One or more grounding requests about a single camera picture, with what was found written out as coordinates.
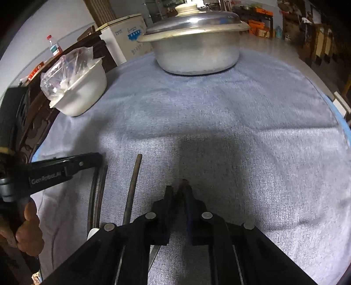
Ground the wooden dining table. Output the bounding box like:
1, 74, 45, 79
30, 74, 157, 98
227, 2, 275, 28

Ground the blue table cover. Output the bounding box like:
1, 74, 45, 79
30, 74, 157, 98
324, 93, 351, 154

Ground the white step stool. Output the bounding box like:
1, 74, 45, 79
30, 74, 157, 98
333, 91, 351, 116

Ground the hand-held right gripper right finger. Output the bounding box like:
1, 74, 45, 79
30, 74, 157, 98
184, 185, 319, 285

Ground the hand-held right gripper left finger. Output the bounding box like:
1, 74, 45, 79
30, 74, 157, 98
41, 185, 174, 285

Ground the aluminium pot lid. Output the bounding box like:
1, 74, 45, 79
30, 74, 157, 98
137, 2, 251, 43

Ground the dark wooden chair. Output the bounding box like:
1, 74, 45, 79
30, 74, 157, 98
77, 25, 118, 68

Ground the person's left hand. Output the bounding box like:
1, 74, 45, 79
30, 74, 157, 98
0, 197, 45, 255

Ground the clear plastic bottle red cap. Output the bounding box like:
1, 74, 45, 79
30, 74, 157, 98
46, 35, 63, 57

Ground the white chest freezer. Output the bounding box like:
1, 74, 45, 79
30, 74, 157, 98
96, 13, 154, 65

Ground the dark wooden sideboard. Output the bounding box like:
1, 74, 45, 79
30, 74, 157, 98
5, 45, 116, 168

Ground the grey towel cloth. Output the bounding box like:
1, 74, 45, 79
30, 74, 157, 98
36, 51, 351, 285

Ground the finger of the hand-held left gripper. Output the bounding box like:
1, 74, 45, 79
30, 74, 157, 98
64, 153, 103, 179

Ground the clear plastic bag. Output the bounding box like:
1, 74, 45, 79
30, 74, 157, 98
40, 46, 106, 101

